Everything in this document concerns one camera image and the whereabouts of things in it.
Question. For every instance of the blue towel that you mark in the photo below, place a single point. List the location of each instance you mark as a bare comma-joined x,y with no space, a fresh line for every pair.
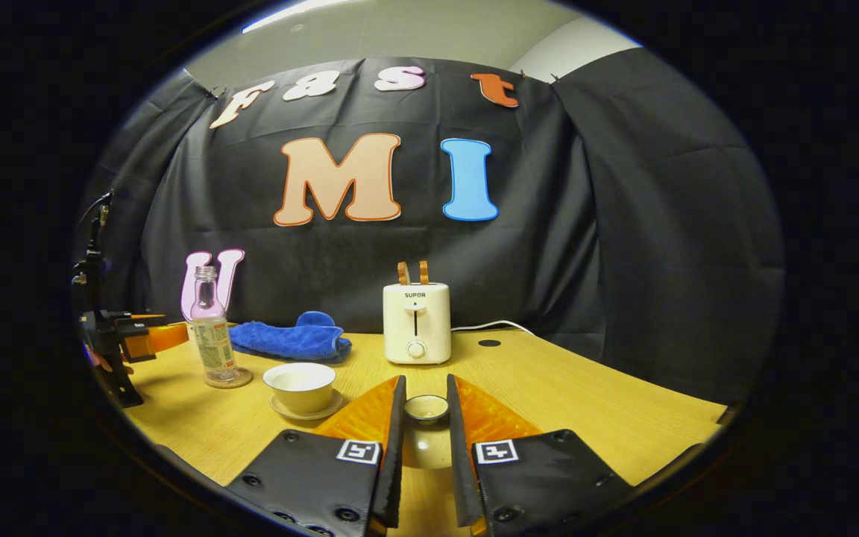
291,339

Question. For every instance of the cream saucer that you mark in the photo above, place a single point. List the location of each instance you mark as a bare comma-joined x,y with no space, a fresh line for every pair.
318,412

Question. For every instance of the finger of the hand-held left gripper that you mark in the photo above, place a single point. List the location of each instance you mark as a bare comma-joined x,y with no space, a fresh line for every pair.
157,339
142,316

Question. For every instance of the clear water bottle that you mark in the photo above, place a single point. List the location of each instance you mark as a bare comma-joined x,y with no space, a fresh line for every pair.
215,343

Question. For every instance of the white toaster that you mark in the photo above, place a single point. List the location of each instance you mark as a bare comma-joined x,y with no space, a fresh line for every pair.
417,321

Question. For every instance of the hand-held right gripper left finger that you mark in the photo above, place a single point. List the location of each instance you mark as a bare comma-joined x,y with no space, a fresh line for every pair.
392,477

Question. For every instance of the toast bread slice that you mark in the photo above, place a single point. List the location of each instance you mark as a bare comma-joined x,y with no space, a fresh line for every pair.
423,272
403,273

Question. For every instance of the black backdrop cloth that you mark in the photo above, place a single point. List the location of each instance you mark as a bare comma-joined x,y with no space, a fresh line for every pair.
623,224

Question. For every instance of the round coaster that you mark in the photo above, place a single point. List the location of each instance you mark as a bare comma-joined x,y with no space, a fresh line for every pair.
239,380

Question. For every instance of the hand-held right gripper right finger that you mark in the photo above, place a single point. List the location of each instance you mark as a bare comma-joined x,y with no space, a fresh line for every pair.
461,477

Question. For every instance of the cream teacup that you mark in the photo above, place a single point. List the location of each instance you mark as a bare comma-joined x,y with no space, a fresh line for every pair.
299,384

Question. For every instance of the cream teacup lid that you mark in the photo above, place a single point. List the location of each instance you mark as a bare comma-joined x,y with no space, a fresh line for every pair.
426,440

